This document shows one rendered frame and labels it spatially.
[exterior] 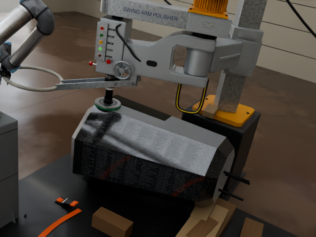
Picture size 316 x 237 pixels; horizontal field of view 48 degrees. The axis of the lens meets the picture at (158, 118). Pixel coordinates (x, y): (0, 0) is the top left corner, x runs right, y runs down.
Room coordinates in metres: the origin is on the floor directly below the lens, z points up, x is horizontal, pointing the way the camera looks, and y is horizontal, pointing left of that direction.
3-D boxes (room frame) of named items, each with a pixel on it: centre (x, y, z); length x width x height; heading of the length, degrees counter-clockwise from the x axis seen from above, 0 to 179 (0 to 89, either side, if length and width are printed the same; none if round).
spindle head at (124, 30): (2.70, 0.35, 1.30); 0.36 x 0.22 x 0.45; 85
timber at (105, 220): (2.12, 0.21, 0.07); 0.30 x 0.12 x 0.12; 68
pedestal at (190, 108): (3.17, -0.61, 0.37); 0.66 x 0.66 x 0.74; 64
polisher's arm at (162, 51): (2.66, 0.04, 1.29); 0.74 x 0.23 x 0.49; 85
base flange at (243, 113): (3.17, -0.61, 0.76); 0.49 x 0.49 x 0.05; 64
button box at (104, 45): (2.59, 0.51, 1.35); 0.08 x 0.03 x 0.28; 85
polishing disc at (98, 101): (2.70, 0.43, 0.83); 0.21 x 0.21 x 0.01
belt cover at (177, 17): (2.67, 0.08, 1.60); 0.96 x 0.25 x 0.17; 85
